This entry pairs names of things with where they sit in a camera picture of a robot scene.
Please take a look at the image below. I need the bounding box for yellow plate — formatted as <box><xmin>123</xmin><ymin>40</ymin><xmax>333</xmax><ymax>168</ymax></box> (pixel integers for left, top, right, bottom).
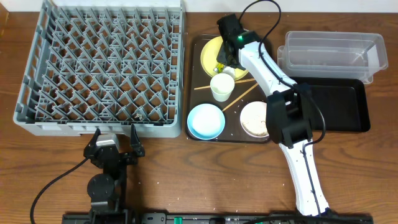
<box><xmin>200</xmin><ymin>36</ymin><xmax>248</xmax><ymax>80</ymax></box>

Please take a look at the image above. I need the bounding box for dark brown serving tray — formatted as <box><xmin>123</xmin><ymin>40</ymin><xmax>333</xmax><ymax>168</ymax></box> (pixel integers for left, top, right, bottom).
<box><xmin>186</xmin><ymin>34</ymin><xmax>269</xmax><ymax>144</ymax></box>

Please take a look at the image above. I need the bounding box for grey dish rack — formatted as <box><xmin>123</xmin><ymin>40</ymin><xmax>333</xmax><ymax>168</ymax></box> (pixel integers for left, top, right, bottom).
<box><xmin>13</xmin><ymin>1</ymin><xmax>185</xmax><ymax>138</ymax></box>

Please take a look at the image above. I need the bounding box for pink bowl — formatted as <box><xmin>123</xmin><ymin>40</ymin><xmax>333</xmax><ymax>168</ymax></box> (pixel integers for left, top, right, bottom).
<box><xmin>239</xmin><ymin>101</ymin><xmax>270</xmax><ymax>139</ymax></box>

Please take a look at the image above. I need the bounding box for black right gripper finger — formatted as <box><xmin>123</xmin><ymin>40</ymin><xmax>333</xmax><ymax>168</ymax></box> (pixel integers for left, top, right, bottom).
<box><xmin>230</xmin><ymin>50</ymin><xmax>244</xmax><ymax>69</ymax></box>
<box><xmin>216</xmin><ymin>42</ymin><xmax>233</xmax><ymax>64</ymax></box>

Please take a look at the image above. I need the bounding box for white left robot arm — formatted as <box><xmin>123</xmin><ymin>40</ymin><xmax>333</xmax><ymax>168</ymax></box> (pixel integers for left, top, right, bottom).
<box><xmin>83</xmin><ymin>124</ymin><xmax>145</xmax><ymax>223</ymax></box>

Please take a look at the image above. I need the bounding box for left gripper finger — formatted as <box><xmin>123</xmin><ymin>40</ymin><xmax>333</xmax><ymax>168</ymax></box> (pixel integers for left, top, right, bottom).
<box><xmin>130</xmin><ymin>124</ymin><xmax>145</xmax><ymax>157</ymax></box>
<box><xmin>83</xmin><ymin>128</ymin><xmax>101</xmax><ymax>159</ymax></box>

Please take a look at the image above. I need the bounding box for lower wooden chopstick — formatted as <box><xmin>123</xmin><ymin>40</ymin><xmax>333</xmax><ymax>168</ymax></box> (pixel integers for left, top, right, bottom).
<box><xmin>222</xmin><ymin>83</ymin><xmax>259</xmax><ymax>112</ymax></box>

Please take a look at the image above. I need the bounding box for clear plastic bin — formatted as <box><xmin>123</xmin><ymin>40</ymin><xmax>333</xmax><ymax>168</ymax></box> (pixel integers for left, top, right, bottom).
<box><xmin>277</xmin><ymin>31</ymin><xmax>388</xmax><ymax>84</ymax></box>

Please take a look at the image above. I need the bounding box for white paper napkin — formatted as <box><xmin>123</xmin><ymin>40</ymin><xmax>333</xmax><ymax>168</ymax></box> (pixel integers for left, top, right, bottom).
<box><xmin>222</xmin><ymin>66</ymin><xmax>236</xmax><ymax>78</ymax></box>

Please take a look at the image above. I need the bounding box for light blue bowl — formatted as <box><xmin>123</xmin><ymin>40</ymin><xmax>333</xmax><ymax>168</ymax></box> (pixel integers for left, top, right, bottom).
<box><xmin>187</xmin><ymin>103</ymin><xmax>226</xmax><ymax>141</ymax></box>

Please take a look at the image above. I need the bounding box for upper wooden chopstick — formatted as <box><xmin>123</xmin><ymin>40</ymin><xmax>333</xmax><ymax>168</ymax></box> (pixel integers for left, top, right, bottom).
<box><xmin>194</xmin><ymin>78</ymin><xmax>255</xmax><ymax>90</ymax></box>

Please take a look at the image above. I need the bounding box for black waste tray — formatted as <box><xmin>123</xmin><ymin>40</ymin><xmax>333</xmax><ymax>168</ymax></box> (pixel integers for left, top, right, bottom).
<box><xmin>292</xmin><ymin>77</ymin><xmax>371</xmax><ymax>133</ymax></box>

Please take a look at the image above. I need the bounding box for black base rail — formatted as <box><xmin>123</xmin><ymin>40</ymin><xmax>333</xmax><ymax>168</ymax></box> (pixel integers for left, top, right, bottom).
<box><xmin>61</xmin><ymin>213</ymin><xmax>374</xmax><ymax>224</ymax></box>

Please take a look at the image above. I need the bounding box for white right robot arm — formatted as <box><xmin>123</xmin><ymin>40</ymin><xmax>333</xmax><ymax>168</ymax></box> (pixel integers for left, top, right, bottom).
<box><xmin>217</xmin><ymin>14</ymin><xmax>329</xmax><ymax>217</ymax></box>

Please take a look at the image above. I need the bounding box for cream plastic cup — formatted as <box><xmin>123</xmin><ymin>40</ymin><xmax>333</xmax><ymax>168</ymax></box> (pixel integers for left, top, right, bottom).
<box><xmin>210</xmin><ymin>73</ymin><xmax>235</xmax><ymax>102</ymax></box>

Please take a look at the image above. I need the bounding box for wooden chopstick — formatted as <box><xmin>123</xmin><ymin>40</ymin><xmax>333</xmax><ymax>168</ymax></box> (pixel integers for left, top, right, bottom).
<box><xmin>222</xmin><ymin>83</ymin><xmax>259</xmax><ymax>112</ymax></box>
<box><xmin>194</xmin><ymin>78</ymin><xmax>255</xmax><ymax>90</ymax></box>

